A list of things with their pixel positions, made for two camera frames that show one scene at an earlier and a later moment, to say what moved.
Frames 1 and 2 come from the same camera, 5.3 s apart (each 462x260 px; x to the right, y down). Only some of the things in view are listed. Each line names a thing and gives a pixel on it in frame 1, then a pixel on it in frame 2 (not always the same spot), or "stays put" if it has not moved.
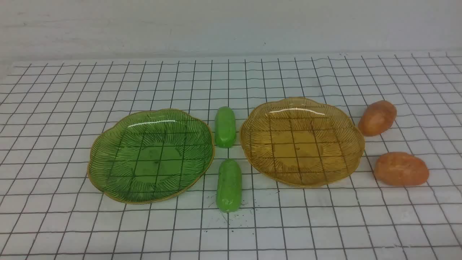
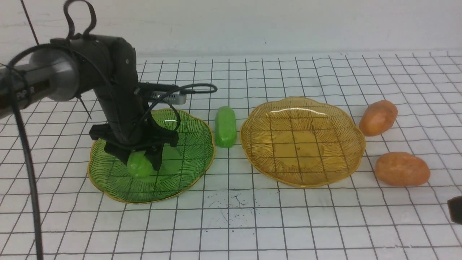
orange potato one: [377, 117] stays put
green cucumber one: [225, 127] stays put
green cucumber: [229, 193] → [138, 165]
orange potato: [400, 169] stays put
